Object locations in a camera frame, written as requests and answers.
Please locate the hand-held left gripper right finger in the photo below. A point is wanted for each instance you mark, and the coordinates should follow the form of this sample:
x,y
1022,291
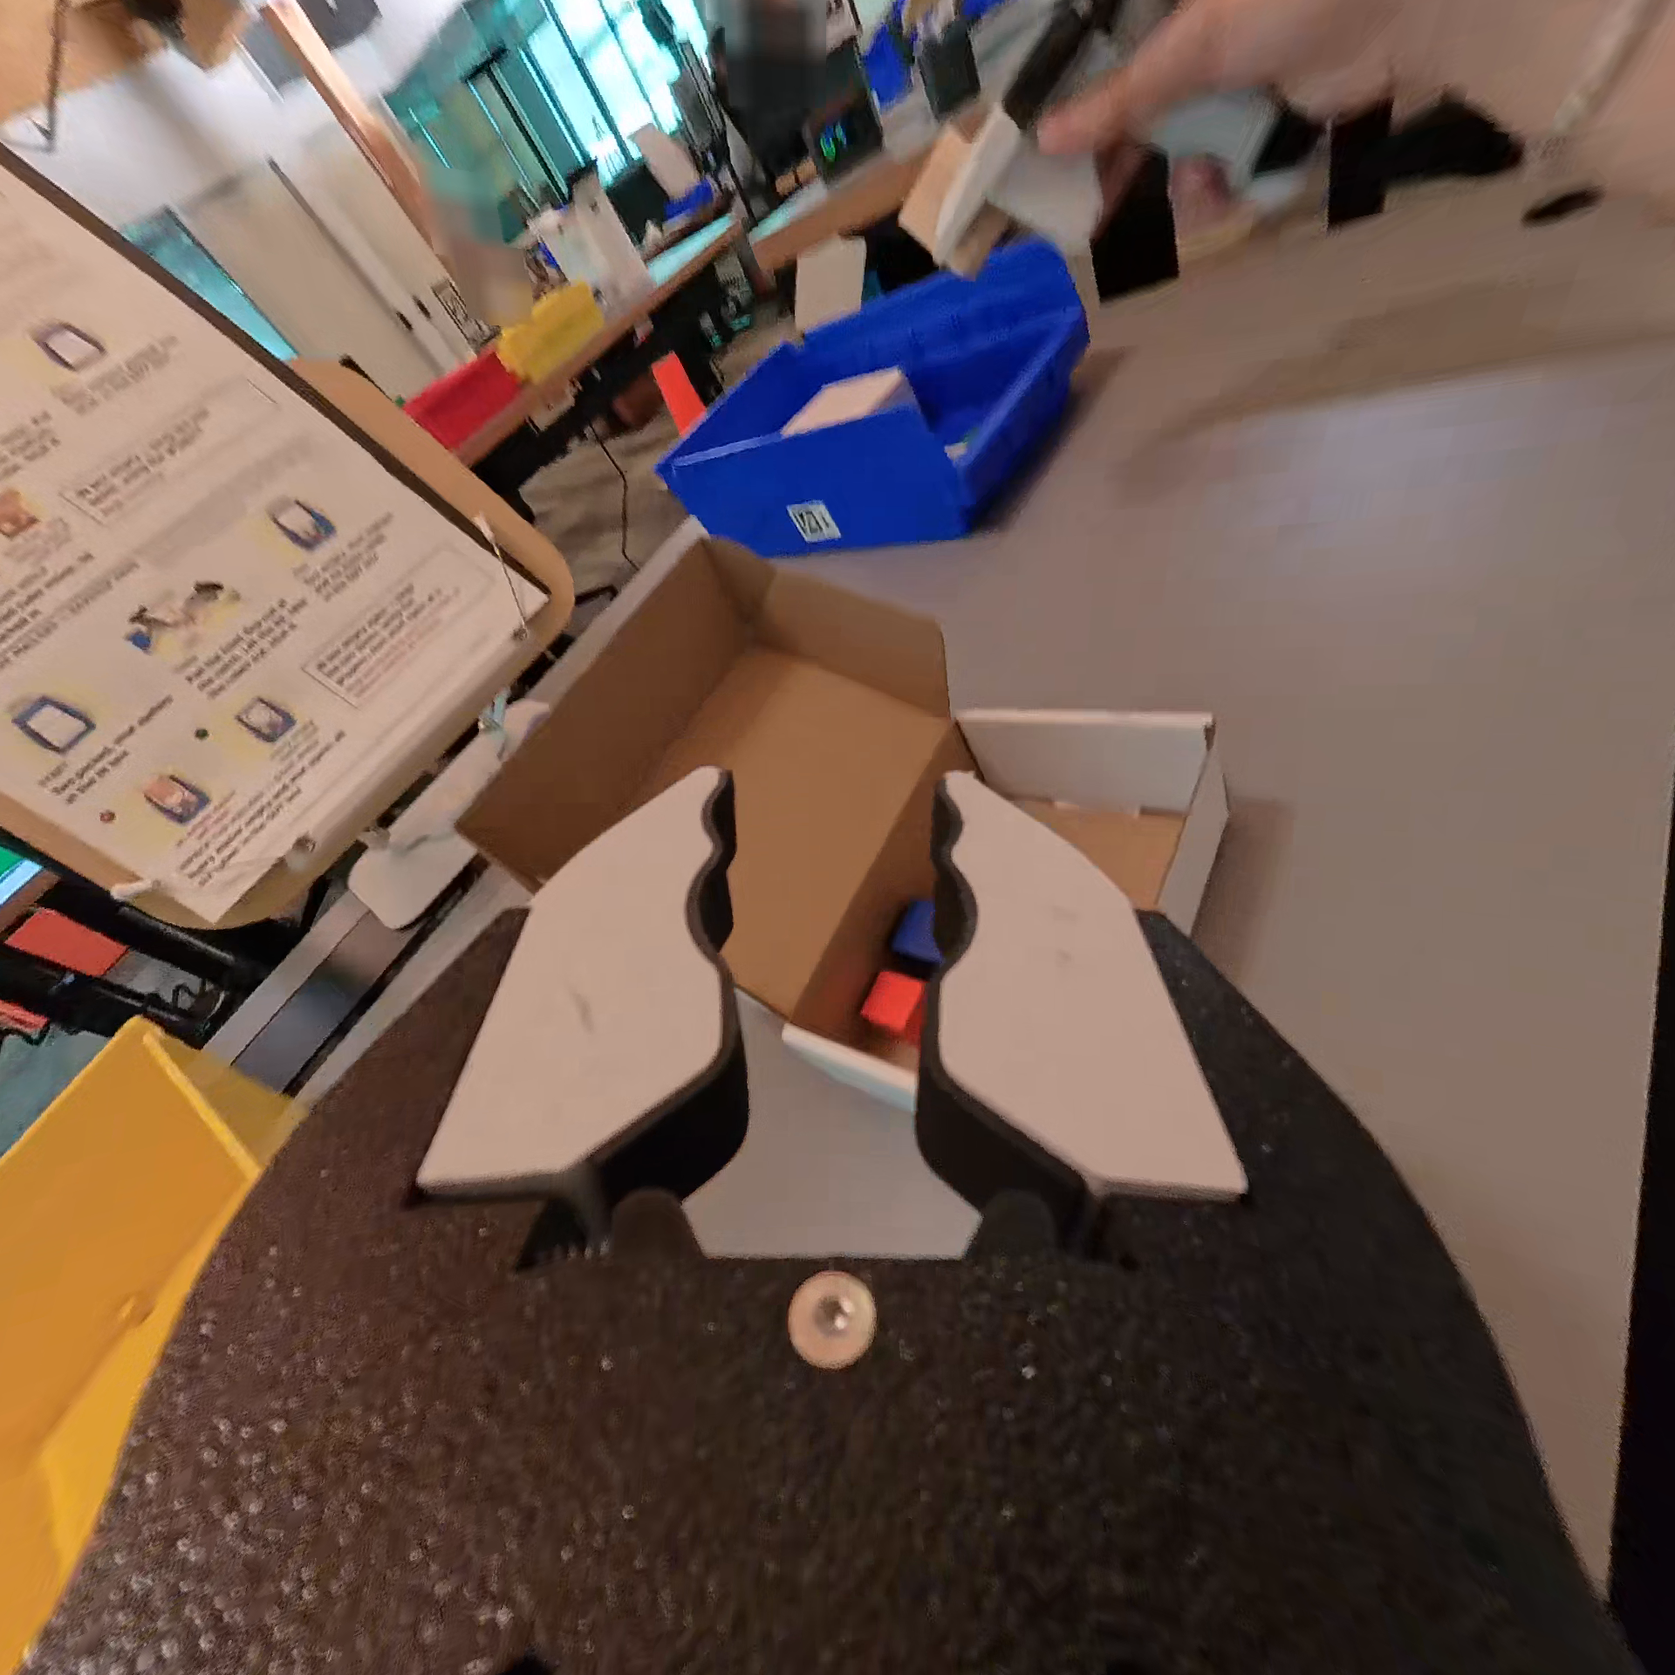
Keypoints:
x,y
1074,1033

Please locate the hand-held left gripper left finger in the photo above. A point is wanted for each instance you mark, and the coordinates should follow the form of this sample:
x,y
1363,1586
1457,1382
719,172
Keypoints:
x,y
589,1021

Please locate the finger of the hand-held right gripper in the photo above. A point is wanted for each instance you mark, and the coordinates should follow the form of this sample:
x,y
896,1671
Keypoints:
x,y
962,184
1054,204

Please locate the red cube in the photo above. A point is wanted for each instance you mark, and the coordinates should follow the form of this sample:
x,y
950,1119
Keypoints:
x,y
892,1005

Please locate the blue cube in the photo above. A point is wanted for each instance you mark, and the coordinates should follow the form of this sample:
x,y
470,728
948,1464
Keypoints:
x,y
916,936

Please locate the blue plastic bin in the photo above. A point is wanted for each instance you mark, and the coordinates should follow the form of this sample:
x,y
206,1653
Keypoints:
x,y
864,485

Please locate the white cardboard box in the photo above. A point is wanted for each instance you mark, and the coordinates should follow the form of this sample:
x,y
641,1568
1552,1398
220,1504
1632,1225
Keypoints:
x,y
812,732

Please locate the small closed white box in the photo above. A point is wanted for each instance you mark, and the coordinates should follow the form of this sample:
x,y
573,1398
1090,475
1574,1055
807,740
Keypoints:
x,y
850,399

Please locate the person's right hand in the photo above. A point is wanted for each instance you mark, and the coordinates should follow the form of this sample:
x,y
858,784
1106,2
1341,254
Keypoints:
x,y
1309,46

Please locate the black computer case with lights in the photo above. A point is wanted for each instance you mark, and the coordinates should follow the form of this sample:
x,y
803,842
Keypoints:
x,y
844,138

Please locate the wide grey table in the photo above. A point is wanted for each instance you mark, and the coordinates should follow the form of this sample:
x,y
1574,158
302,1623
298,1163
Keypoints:
x,y
838,210

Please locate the white board stand base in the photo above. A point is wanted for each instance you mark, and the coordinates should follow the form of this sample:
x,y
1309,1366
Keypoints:
x,y
420,864

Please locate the narrow grey table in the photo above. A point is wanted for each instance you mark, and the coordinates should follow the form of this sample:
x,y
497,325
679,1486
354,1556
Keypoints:
x,y
687,256

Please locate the orange traffic cone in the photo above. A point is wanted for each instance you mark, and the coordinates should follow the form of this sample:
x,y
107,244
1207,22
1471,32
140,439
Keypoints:
x,y
679,399

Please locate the small yellow plastic bin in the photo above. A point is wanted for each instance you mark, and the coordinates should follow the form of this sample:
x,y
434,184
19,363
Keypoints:
x,y
549,333

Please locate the large yellow plastic bin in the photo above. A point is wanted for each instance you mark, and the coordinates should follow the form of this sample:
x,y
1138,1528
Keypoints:
x,y
93,1243

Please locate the red plastic bin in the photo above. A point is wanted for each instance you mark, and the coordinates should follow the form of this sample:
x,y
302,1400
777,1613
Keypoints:
x,y
458,399

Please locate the instruction sheet on wooden board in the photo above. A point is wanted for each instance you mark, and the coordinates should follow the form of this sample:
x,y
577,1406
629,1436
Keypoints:
x,y
196,523

